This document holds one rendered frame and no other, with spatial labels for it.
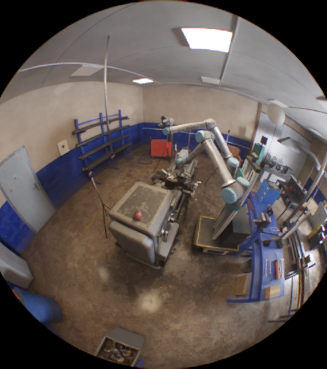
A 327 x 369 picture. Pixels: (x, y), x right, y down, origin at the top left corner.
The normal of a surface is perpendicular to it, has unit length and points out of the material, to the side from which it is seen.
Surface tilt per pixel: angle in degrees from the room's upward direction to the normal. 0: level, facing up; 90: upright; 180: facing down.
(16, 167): 90
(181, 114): 90
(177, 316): 0
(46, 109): 90
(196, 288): 0
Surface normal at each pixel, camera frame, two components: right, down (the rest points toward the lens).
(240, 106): -0.37, 0.57
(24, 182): 0.93, 0.25
